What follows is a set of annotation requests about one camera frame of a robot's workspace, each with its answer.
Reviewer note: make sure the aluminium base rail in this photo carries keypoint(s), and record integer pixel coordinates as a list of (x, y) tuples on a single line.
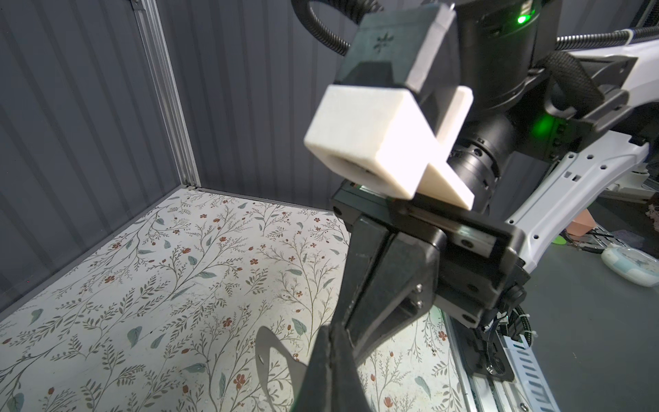
[(498, 374)]

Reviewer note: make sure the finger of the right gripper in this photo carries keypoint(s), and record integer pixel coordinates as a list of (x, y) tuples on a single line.
[(361, 298), (399, 288)]

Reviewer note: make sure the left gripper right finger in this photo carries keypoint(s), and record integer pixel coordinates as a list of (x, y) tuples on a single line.
[(347, 393)]

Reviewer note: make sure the grey strap metal keyring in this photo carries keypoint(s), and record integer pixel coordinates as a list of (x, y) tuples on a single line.
[(274, 360)]

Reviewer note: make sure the green plastic goblet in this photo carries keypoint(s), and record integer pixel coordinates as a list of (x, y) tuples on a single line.
[(559, 240)]

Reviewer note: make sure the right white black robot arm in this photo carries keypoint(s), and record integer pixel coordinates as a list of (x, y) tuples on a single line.
[(469, 136)]

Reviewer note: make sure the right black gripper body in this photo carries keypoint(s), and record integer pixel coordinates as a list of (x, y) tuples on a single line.
[(480, 268)]

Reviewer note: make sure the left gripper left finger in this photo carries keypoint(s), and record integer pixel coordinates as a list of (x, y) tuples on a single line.
[(315, 391)]

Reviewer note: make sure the pink tray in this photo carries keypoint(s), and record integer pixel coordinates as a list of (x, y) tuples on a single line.
[(582, 224)]

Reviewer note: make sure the white round dish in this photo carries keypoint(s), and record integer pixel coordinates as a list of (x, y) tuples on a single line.
[(632, 264)]

